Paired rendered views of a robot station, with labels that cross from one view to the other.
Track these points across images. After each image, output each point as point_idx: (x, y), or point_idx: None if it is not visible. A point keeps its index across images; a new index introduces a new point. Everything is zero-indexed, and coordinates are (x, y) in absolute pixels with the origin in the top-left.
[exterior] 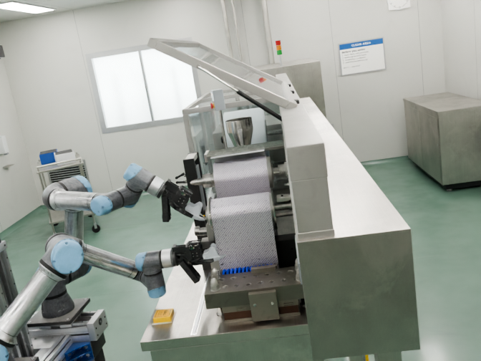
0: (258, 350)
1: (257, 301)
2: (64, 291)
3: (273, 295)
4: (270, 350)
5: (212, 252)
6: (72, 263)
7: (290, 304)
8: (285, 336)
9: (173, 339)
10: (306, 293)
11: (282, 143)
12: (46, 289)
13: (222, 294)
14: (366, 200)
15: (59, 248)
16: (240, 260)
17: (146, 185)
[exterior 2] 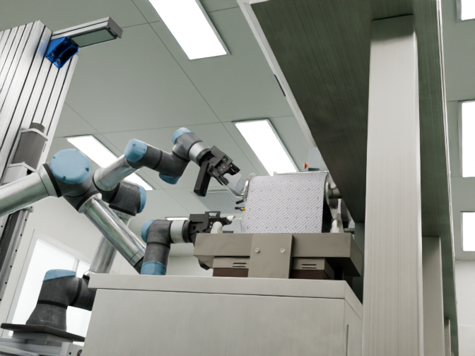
0: (239, 314)
1: (262, 246)
2: (63, 304)
3: (287, 239)
4: (257, 317)
5: (235, 224)
6: (71, 170)
7: (311, 268)
8: (288, 295)
9: (132, 275)
10: None
11: None
12: (30, 187)
13: (220, 234)
14: None
15: (67, 149)
16: None
17: (190, 145)
